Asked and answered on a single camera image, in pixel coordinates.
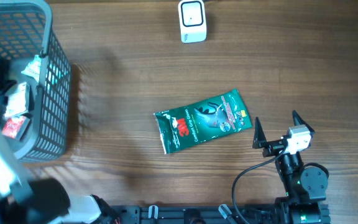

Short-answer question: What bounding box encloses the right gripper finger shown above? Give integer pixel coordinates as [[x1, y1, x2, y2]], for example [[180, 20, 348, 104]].
[[292, 110, 315, 134], [252, 117, 267, 149]]

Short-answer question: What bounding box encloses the green 3M gloves packet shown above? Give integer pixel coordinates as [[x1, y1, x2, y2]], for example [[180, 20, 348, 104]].
[[154, 89, 252, 154]]

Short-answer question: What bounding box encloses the teal white wipes packet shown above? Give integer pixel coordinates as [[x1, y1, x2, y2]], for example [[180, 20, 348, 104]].
[[21, 55, 42, 83]]

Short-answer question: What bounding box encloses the white paper sachet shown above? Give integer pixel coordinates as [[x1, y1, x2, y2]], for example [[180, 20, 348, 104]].
[[4, 82, 30, 119]]

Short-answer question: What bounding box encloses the red small snack packet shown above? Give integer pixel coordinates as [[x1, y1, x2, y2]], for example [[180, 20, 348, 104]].
[[2, 116, 28, 139]]

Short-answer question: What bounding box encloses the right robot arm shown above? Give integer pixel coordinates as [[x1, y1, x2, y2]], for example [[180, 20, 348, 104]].
[[252, 111, 331, 224]]

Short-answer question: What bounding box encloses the white barcode scanner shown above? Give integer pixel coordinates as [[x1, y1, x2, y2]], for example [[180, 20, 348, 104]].
[[178, 0, 207, 44]]

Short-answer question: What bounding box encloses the grey plastic mesh basket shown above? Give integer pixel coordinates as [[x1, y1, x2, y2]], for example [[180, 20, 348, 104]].
[[0, 1, 72, 162]]

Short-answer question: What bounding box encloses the right black camera cable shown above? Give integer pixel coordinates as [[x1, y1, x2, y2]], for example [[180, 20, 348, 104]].
[[231, 148, 288, 224]]

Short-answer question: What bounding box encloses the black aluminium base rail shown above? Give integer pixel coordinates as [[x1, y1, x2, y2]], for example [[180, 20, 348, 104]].
[[104, 203, 331, 224]]

